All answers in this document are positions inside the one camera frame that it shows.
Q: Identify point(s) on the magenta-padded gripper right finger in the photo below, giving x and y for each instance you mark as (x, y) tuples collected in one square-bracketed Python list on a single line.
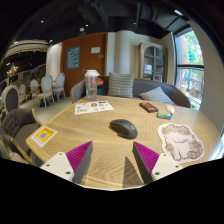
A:
[(148, 159)]

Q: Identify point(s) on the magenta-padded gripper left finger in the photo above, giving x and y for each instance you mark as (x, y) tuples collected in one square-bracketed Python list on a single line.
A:
[(77, 156)]

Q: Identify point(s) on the dark grey computer mouse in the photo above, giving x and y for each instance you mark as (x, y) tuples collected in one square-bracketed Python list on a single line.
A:
[(124, 128)]

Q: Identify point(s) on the cat-shaped mouse pad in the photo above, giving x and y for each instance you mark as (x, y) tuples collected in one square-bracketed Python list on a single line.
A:
[(180, 141)]

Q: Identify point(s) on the yellow code card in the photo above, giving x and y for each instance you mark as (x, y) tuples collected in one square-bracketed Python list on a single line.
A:
[(43, 136)]

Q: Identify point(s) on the small green pack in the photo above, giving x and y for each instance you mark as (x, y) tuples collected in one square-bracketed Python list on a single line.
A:
[(164, 116)]

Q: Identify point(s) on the white sticker sheet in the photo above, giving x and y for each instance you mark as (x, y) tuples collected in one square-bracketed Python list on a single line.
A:
[(93, 107)]

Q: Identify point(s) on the black box with red print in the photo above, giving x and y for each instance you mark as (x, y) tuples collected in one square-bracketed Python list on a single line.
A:
[(148, 107)]

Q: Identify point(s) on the small white tube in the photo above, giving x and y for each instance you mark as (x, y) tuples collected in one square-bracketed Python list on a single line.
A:
[(170, 108)]

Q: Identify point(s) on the flat striped cushion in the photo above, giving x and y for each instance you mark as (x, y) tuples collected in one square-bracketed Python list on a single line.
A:
[(156, 95)]

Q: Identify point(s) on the grey tufted armchair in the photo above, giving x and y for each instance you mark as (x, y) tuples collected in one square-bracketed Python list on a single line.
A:
[(18, 126)]

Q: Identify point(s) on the grey curved sofa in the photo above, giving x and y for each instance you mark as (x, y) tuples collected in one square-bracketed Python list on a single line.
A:
[(145, 87)]

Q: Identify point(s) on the clear shaker bottle white lid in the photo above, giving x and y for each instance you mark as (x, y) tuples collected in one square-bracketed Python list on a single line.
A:
[(91, 85)]

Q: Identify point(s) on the group of white chairs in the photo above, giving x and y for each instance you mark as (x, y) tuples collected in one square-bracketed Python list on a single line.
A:
[(46, 87)]

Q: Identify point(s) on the black bag with orange top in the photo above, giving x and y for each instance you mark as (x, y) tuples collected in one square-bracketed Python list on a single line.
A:
[(100, 83)]

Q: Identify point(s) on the upright striped cushion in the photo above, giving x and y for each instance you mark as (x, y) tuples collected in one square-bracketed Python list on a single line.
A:
[(120, 85)]

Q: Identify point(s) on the brown wooden door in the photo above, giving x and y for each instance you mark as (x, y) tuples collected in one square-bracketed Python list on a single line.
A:
[(88, 61)]

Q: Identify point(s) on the grey glass-door cabinet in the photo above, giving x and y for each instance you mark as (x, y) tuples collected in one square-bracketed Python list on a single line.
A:
[(153, 61)]

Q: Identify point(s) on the blue poster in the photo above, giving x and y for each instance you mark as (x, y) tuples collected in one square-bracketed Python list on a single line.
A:
[(73, 57)]

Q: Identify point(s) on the large black-framed window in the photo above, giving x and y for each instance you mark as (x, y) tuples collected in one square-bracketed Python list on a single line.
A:
[(190, 66)]

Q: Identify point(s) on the small white sign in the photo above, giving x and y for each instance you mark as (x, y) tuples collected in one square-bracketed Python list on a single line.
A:
[(95, 50)]

